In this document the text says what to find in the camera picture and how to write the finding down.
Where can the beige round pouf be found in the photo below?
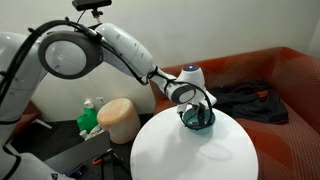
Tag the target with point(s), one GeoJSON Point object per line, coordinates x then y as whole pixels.
{"type": "Point", "coordinates": [118, 120]}

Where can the orange patterned sofa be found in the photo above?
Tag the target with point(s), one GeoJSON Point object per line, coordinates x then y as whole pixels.
{"type": "Point", "coordinates": [293, 100]}

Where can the teal blue bowl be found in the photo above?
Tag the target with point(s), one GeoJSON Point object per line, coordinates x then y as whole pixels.
{"type": "Point", "coordinates": [201, 128]}

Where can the white wall outlet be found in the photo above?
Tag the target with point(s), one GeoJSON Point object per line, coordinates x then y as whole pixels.
{"type": "Point", "coordinates": [100, 101]}

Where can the black camera on mount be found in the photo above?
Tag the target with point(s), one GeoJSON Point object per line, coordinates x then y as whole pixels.
{"type": "Point", "coordinates": [91, 4]}

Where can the red chair with white legs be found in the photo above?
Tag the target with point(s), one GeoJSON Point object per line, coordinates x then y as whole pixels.
{"type": "Point", "coordinates": [26, 118]}

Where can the green bottle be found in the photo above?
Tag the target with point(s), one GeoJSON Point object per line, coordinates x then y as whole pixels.
{"type": "Point", "coordinates": [87, 120]}

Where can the black jacket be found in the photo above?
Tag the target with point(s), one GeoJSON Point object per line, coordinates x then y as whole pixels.
{"type": "Point", "coordinates": [253, 100]}

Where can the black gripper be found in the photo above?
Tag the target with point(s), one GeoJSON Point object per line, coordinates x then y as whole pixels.
{"type": "Point", "coordinates": [198, 108]}

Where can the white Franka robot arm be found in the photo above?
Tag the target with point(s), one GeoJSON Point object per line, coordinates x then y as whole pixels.
{"type": "Point", "coordinates": [126, 46]}

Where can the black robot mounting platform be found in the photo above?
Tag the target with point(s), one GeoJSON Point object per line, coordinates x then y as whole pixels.
{"type": "Point", "coordinates": [83, 150]}

